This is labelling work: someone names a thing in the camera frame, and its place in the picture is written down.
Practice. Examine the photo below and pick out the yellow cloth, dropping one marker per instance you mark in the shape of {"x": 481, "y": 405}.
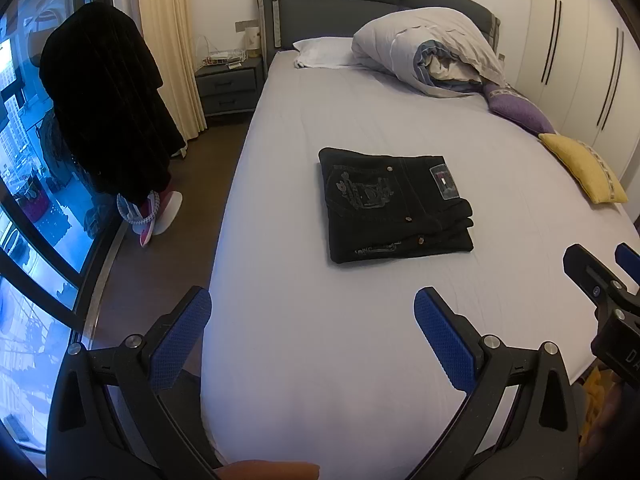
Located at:
{"x": 597, "y": 385}

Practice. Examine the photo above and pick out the black coat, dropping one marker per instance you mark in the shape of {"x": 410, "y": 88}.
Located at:
{"x": 110, "y": 100}

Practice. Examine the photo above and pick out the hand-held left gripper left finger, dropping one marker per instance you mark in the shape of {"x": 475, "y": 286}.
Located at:
{"x": 180, "y": 340}

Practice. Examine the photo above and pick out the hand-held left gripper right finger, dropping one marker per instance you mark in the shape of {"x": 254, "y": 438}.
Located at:
{"x": 445, "y": 340}

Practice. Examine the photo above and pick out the cream curtain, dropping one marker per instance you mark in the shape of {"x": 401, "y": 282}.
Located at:
{"x": 165, "y": 35}

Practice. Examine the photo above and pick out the grey nightstand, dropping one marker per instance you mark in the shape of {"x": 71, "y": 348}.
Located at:
{"x": 230, "y": 90}

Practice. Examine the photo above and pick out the purple cushion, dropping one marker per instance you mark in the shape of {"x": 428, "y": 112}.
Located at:
{"x": 520, "y": 110}

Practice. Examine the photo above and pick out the bed with white sheet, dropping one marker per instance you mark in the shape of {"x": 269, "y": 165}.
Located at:
{"x": 350, "y": 335}

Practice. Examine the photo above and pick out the white and blue duvet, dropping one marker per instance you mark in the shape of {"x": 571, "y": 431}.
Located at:
{"x": 400, "y": 40}

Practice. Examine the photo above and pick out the grey padded headboard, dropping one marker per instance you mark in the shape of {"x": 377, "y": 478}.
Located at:
{"x": 325, "y": 5}

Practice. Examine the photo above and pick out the white pillow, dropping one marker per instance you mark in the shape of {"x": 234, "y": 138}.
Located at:
{"x": 325, "y": 50}

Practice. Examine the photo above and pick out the white wardrobe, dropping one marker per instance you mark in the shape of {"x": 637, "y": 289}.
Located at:
{"x": 575, "y": 20}

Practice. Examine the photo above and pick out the black pants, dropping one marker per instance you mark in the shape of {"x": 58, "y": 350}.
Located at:
{"x": 380, "y": 210}

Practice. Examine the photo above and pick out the large glass window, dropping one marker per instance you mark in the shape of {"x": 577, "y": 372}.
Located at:
{"x": 30, "y": 270}

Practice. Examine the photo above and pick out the yellow cushion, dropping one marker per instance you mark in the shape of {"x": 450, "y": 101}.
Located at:
{"x": 585, "y": 165}

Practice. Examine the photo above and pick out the person's left hand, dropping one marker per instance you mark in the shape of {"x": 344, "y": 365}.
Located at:
{"x": 270, "y": 472}

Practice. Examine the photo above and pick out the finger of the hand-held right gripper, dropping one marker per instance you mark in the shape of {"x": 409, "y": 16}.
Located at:
{"x": 630, "y": 260}
{"x": 590, "y": 277}

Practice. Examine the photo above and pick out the person's right forearm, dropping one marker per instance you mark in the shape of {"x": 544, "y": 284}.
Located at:
{"x": 620, "y": 420}

